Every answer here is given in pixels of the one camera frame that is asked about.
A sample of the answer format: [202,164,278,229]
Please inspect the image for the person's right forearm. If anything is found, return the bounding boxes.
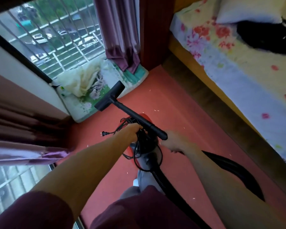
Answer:
[184,146,286,229]

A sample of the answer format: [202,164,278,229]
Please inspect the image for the black power cord with plug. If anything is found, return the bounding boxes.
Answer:
[100,117,163,171]

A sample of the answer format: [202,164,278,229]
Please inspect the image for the wooden bed frame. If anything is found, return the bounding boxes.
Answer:
[162,0,286,203]

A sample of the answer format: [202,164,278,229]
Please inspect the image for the dark window frame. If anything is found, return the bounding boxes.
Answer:
[0,27,61,88]

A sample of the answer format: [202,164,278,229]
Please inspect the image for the cream crumpled plastic sheet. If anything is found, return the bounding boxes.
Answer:
[57,60,104,97]

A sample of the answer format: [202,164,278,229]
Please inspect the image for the purple curtain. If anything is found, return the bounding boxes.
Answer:
[93,0,141,75]
[0,69,75,167]

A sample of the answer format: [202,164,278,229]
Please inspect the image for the black garment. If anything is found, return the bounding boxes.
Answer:
[236,18,286,56]

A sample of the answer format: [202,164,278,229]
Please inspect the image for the folded floral green mat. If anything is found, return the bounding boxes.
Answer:
[54,59,149,123]

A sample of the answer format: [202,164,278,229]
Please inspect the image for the red vacuum cleaner body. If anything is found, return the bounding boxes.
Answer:
[126,113,163,173]

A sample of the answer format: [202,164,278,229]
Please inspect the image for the dark red wooden post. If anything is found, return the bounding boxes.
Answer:
[139,0,176,71]

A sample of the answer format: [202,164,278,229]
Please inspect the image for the person's grey foot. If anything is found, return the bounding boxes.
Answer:
[120,169,165,201]

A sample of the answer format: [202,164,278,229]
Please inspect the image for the black vacuum wand with nozzle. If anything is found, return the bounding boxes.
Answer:
[94,81,168,141]

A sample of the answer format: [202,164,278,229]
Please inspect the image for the person's maroon shorts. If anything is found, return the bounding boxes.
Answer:
[90,185,200,229]

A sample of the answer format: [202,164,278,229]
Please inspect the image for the person's maroon sleeve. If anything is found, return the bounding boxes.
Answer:
[0,190,75,229]

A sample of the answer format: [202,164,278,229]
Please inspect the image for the black vacuum hose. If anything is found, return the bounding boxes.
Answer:
[151,150,265,229]

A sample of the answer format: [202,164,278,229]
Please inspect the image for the white pillow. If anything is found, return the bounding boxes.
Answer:
[215,0,286,24]

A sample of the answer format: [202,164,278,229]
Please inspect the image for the person's left forearm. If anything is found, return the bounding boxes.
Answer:
[30,136,129,220]

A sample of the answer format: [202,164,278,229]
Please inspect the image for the person's left hand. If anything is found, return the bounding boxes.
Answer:
[113,123,144,151]

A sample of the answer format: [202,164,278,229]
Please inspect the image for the floral bedsheet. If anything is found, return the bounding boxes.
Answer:
[169,0,286,173]

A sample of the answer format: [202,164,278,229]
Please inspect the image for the person's right hand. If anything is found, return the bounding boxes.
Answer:
[160,130,201,156]

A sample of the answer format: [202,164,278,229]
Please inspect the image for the white window security grille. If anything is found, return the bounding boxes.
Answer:
[0,0,106,79]

